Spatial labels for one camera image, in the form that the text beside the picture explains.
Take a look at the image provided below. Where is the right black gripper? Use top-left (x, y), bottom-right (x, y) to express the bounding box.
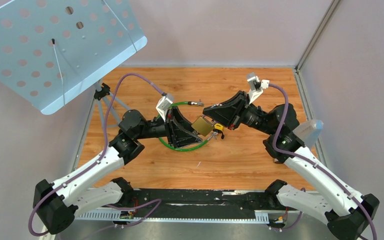
top-left (202, 90), bottom-right (276, 136)

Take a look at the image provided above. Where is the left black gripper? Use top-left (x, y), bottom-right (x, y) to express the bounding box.
top-left (135, 105), bottom-right (203, 148)

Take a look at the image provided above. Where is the brass padlock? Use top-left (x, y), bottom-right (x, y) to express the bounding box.
top-left (191, 115), bottom-right (214, 136)

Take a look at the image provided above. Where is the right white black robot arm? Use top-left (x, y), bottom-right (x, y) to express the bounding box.
top-left (203, 91), bottom-right (380, 240)

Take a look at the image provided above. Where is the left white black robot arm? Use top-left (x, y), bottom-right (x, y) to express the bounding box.
top-left (32, 106), bottom-right (203, 235)

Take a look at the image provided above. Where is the clear blue plastic bag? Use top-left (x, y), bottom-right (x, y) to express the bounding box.
top-left (293, 119), bottom-right (324, 149)

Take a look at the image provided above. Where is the grey tripod stand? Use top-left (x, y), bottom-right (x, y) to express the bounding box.
top-left (93, 81), bottom-right (130, 128)

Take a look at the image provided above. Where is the perforated light blue metal plate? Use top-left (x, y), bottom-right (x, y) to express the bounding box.
top-left (0, 0), bottom-right (148, 115)

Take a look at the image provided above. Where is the green cable lock loop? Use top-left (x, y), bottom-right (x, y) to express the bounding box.
top-left (158, 101), bottom-right (211, 152)

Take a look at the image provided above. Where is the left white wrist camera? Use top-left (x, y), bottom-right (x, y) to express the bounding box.
top-left (155, 93), bottom-right (174, 122)

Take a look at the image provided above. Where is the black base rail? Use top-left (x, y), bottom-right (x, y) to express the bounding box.
top-left (77, 188), bottom-right (296, 224)

